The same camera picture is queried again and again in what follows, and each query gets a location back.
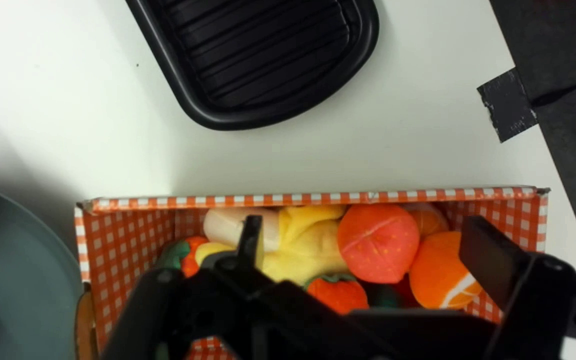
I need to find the black tape patch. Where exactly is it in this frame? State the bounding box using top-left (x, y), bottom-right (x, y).
top-left (478, 70), bottom-right (536, 143)

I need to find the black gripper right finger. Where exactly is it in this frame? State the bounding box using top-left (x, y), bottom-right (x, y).
top-left (460, 217), bottom-right (535, 310)

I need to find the brown checkered box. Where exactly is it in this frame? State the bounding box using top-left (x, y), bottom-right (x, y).
top-left (75, 186), bottom-right (548, 353)

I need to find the plush orange slice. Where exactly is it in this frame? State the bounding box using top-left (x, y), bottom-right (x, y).
top-left (409, 230), bottom-right (483, 310)

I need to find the black ribbed tray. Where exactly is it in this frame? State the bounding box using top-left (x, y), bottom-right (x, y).
top-left (126, 0), bottom-right (380, 130)

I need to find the grey round plate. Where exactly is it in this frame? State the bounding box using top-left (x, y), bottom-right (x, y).
top-left (0, 195), bottom-right (83, 360)

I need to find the yellow plush banana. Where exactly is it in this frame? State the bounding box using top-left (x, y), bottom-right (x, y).
top-left (195, 207), bottom-right (348, 284)

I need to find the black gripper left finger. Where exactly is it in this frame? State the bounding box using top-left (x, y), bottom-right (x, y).
top-left (236, 217), bottom-right (264, 268)

